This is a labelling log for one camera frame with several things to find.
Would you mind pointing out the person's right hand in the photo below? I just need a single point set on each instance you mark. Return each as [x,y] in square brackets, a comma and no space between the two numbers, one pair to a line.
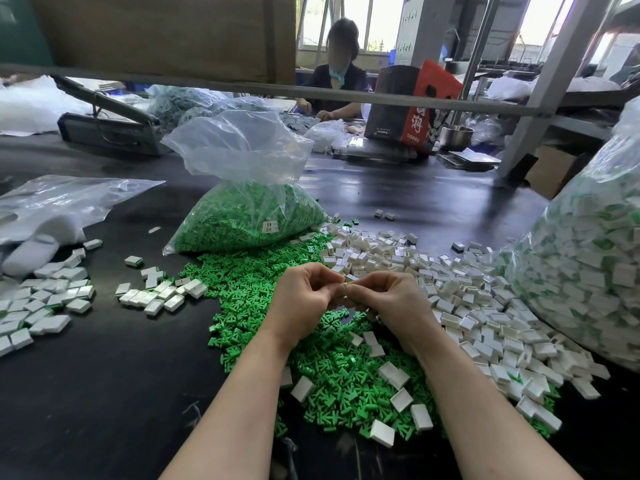
[398,307]

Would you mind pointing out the person's left hand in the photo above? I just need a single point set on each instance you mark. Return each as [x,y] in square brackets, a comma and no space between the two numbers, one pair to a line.
[300,303]

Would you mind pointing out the pile of green parts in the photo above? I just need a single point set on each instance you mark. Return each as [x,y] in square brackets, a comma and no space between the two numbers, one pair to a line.
[240,287]

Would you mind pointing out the pile of white plastic caps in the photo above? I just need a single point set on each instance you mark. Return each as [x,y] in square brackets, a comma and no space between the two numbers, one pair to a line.
[505,310]

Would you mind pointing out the pile of assembled white pieces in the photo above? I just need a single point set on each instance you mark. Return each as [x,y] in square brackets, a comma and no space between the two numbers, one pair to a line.
[48,303]

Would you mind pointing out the person's left forearm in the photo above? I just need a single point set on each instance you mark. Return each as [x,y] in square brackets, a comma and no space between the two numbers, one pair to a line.
[235,431]

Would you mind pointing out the person's right forearm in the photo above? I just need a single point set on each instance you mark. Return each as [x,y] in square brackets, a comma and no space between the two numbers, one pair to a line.
[500,431]

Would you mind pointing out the bag of green clips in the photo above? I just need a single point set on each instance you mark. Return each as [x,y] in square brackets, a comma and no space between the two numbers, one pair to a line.
[250,215]

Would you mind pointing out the large bag of white caps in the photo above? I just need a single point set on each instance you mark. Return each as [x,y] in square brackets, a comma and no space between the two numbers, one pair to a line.
[603,257]

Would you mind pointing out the clear bag of pale parts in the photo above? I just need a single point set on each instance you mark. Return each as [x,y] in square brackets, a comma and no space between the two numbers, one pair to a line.
[198,105]

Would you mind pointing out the white paper sheets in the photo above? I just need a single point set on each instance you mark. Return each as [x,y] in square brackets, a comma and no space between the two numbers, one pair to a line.
[469,157]

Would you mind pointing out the crumpled white plastic bag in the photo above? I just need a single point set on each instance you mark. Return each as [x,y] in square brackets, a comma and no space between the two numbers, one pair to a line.
[327,135]

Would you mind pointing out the metal bowl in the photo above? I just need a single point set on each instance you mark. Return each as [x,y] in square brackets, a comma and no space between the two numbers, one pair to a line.
[456,137]

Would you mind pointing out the black and red box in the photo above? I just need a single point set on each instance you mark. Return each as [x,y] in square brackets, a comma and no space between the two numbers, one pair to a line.
[407,113]

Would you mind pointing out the cardboard box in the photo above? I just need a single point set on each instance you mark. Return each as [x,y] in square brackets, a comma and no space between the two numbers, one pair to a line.
[557,173]

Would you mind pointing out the black table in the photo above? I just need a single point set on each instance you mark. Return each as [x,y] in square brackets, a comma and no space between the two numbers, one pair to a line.
[100,410]

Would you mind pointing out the empty clear plastic bag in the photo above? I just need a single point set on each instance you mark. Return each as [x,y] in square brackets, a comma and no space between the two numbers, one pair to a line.
[65,199]

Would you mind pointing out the white bags on shelf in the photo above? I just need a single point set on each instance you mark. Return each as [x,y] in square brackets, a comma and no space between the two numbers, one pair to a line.
[549,88]

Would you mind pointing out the brown board panel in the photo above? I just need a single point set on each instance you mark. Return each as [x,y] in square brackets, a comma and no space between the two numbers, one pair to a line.
[150,35]

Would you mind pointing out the white plastic sheet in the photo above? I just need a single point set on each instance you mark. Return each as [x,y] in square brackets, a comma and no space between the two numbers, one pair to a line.
[40,107]

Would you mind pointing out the grey metal shelf frame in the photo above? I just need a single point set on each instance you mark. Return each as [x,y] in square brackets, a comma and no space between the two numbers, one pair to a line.
[200,85]

